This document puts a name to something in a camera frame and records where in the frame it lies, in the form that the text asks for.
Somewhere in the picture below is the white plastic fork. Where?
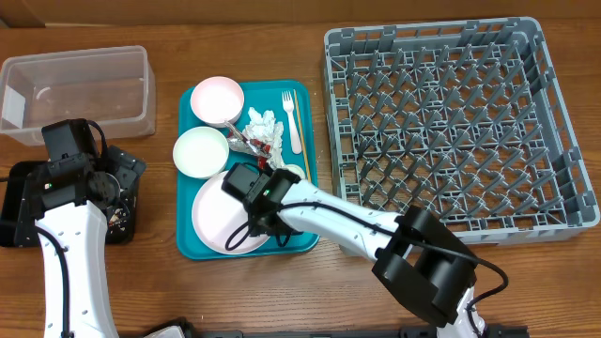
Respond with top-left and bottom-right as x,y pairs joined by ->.
282,91 -> 302,154

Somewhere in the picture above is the white bowl with rice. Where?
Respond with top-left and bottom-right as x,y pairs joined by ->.
173,126 -> 229,179

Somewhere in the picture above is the clear plastic bin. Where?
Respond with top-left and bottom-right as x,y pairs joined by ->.
1,45 -> 156,146

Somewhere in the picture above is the white round plate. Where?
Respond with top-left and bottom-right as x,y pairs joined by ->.
192,171 -> 270,255

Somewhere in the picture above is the white bowl with few peanuts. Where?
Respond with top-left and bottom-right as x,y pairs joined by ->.
190,76 -> 245,128

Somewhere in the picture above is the silver red snack wrapper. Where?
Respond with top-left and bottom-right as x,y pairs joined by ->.
224,121 -> 270,159

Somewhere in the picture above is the white paper cup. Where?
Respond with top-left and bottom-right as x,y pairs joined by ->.
284,164 -> 306,179

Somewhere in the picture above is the wooden chopstick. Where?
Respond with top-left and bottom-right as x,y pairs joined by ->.
293,89 -> 312,182

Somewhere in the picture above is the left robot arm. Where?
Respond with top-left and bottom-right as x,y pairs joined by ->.
23,146 -> 146,337

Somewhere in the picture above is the grey dishwasher rack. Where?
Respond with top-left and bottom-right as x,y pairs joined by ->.
323,17 -> 600,245

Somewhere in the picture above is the white tissue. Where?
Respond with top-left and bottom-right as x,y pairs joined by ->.
243,107 -> 285,169

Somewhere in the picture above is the black plastic tray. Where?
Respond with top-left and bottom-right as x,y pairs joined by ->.
1,161 -> 139,248

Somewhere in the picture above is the teal serving tray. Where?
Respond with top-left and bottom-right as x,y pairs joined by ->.
176,79 -> 321,261

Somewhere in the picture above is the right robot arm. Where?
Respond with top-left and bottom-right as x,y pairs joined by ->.
222,164 -> 486,337

